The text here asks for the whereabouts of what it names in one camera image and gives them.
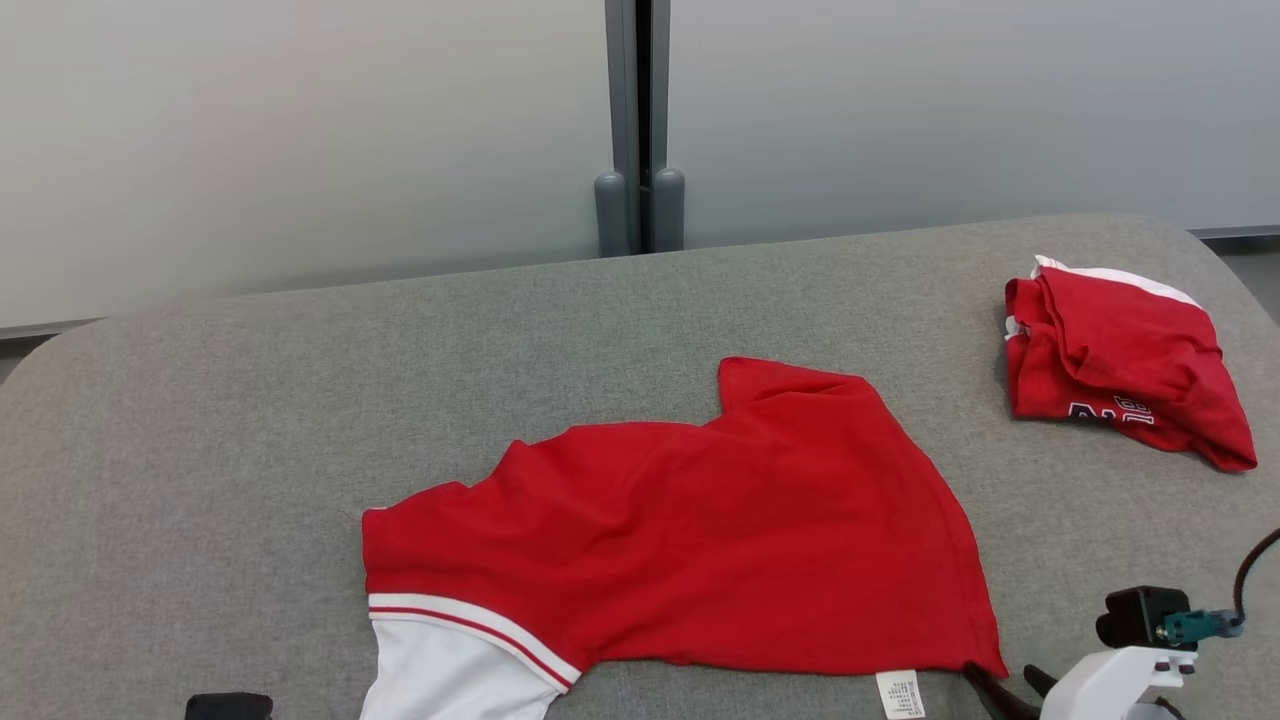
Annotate grey cylindrical post foot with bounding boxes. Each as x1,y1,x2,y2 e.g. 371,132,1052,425
594,172,630,260
652,168,688,254

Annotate black cable with teal plug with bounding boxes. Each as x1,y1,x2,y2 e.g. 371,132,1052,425
1158,527,1280,647

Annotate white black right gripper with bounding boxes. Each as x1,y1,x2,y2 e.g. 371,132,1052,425
962,644,1201,720

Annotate red t-shirt with white sleeves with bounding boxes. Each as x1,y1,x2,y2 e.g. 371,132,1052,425
358,356,1010,720

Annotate grey partition post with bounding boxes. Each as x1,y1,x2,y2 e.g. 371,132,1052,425
604,0,672,257

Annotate red shorts with white stripe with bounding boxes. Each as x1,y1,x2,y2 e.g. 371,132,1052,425
1004,255,1260,474

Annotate grey fabric sofa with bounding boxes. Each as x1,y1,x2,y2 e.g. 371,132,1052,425
0,212,1280,720

